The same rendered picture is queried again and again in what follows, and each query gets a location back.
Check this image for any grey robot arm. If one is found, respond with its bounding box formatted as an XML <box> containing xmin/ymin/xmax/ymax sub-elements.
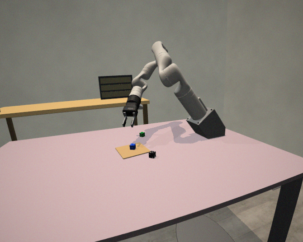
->
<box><xmin>131</xmin><ymin>41</ymin><xmax>207</xmax><ymax>120</ymax></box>

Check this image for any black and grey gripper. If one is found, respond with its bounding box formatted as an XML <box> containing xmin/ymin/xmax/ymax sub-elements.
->
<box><xmin>122</xmin><ymin>90</ymin><xmax>143</xmax><ymax>127</ymax></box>

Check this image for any tan flat mat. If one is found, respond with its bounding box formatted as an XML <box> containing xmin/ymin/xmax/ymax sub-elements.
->
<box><xmin>115</xmin><ymin>142</ymin><xmax>150</xmax><ymax>159</ymax></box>

